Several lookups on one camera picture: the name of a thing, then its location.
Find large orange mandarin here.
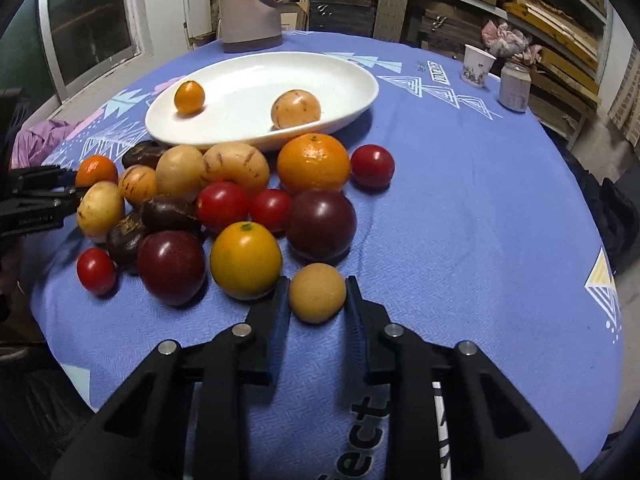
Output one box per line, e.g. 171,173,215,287
276,132,352,195

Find large striped pepino melon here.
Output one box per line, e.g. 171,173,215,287
202,142,271,196

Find cardboard box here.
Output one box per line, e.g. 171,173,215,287
280,2,310,33

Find purple cloth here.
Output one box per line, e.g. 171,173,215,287
10,119,83,168

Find white oval plate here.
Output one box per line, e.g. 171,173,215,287
145,51,379,153

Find pink artificial flowers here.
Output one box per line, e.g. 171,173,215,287
481,19,543,67

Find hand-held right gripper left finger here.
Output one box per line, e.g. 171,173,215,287
50,276,292,480

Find shelf with wooden boards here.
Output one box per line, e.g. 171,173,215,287
300,0,613,136

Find white printed paper cup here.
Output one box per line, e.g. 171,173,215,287
460,44,497,88

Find glass jar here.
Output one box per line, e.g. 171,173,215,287
498,62,532,112

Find white framed window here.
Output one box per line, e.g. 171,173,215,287
37,0,143,101

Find small orange kumquat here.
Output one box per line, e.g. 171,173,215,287
174,80,206,116

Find yellow orange tomato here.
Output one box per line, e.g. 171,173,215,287
209,221,283,301

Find red tomato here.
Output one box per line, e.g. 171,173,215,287
76,247,118,296
249,188,293,233
196,181,251,233
350,144,396,190

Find black bag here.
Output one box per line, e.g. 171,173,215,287
570,150,640,281

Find plain yellow pepino melon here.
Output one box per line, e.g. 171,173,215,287
155,144,206,202

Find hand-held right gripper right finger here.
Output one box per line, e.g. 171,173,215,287
345,275,583,480

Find small orange mandarin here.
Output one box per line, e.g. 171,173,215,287
75,155,119,187

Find dark purple water chestnut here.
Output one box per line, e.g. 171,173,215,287
140,195,201,233
106,212,148,266
121,141,168,168

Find beige thermos flask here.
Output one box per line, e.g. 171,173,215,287
218,0,283,54

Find blue printed tablecloth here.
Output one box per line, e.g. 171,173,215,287
30,30,626,480

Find dark red plum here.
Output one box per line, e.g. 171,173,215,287
285,189,358,262
136,230,207,307

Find pale yellow pepino melon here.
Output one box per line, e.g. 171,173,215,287
76,181,126,243

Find tan round sapodilla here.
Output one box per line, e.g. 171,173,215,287
288,262,347,324

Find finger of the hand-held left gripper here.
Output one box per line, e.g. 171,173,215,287
7,165,78,196
0,186,90,236

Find round striped pepino melon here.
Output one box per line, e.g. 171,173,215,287
270,89,322,131

